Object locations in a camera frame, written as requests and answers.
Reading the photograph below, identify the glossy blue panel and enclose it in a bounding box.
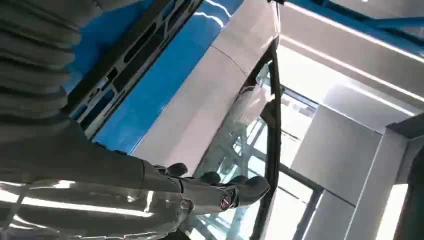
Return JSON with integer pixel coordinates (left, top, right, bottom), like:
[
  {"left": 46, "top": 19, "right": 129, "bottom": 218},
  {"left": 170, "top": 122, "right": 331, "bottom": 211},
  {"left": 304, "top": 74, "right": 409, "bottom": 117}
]
[{"left": 92, "top": 0, "right": 245, "bottom": 155}]

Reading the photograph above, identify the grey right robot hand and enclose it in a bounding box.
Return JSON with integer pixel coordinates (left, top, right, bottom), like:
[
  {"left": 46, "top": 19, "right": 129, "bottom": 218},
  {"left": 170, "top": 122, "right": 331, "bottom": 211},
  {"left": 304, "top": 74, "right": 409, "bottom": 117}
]
[{"left": 0, "top": 113, "right": 271, "bottom": 240}]

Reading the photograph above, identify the black slotted rail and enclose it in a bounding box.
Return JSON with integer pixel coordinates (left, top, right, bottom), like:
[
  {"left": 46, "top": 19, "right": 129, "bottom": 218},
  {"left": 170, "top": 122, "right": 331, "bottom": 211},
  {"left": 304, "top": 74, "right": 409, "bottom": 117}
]
[{"left": 62, "top": 0, "right": 204, "bottom": 140}]

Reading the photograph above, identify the black curved window frame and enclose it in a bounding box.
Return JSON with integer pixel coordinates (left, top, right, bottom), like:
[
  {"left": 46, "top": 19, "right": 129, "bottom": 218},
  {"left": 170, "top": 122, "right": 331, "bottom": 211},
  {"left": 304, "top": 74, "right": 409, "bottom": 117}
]
[{"left": 249, "top": 37, "right": 283, "bottom": 240}]

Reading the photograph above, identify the ribbed grey right arm sleeve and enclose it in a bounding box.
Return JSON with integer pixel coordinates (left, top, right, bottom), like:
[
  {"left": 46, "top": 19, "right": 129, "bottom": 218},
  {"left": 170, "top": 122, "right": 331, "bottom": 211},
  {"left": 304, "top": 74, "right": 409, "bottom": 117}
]
[{"left": 0, "top": 0, "right": 143, "bottom": 124}]

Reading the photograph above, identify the blue overhead beam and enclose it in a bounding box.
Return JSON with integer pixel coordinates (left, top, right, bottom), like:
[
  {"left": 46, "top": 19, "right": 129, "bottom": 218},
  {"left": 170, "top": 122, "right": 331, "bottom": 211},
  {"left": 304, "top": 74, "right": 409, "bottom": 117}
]
[{"left": 287, "top": 0, "right": 424, "bottom": 58}]

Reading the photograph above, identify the clear plastic wrap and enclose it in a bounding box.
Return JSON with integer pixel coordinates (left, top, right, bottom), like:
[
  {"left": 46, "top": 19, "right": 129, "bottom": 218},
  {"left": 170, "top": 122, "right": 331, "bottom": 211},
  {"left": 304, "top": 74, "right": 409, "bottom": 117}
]
[{"left": 231, "top": 84, "right": 276, "bottom": 127}]

